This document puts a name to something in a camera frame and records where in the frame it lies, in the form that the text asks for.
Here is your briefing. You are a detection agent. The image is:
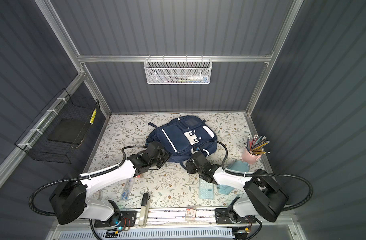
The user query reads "small clear staples box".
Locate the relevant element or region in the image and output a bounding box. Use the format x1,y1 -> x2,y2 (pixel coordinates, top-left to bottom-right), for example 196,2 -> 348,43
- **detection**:
185,206 -> 197,222

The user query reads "black cable conduit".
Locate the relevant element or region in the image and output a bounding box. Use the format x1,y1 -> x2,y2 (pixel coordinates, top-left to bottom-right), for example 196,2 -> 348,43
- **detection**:
194,140 -> 314,212
28,145 -> 148,217

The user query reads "light blue calculator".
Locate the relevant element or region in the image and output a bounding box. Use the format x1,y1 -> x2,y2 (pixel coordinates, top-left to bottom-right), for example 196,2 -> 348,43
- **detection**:
199,179 -> 215,200

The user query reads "white wire mesh basket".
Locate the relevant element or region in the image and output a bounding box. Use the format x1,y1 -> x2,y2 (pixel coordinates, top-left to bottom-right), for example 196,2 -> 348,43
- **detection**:
144,58 -> 213,85

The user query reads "black and cream stapler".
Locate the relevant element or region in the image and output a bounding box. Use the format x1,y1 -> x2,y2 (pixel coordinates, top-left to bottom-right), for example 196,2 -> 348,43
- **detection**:
138,193 -> 151,228

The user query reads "teal pencil case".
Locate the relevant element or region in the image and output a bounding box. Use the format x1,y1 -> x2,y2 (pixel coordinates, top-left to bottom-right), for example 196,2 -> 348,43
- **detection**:
227,160 -> 250,173

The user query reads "black wire wall basket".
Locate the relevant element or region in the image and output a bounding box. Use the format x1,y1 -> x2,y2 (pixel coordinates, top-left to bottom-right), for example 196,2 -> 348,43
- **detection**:
16,91 -> 100,164

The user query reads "pink pencil cup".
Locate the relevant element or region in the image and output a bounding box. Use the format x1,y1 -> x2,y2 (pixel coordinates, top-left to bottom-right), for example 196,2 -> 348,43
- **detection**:
241,148 -> 262,165

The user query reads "clear pen pouch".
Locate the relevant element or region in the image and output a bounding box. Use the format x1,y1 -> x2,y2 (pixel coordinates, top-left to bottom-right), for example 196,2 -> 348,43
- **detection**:
121,178 -> 135,200

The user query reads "black right cable conduit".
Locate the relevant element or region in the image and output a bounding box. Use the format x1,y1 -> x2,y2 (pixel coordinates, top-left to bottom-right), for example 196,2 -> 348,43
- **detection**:
194,140 -> 314,212

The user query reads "navy blue student backpack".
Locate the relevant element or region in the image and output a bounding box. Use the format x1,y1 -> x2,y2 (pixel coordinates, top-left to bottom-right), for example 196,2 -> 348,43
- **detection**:
146,116 -> 218,169

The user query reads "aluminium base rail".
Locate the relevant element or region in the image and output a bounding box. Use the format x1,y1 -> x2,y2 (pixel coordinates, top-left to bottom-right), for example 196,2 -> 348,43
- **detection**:
94,205 -> 256,232

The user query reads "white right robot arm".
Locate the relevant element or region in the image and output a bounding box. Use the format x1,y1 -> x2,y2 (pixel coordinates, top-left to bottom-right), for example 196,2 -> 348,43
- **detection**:
186,152 -> 289,223

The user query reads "black left cable conduit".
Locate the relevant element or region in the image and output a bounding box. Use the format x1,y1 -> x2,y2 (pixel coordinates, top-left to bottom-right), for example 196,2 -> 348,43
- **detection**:
28,145 -> 148,217

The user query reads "bundle of coloured pencils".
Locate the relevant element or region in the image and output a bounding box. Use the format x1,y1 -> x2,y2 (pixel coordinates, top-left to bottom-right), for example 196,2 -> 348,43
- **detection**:
245,135 -> 270,156

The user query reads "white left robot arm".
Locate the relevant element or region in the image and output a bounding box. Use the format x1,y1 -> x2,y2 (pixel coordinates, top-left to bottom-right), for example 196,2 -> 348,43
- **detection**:
50,142 -> 170,227

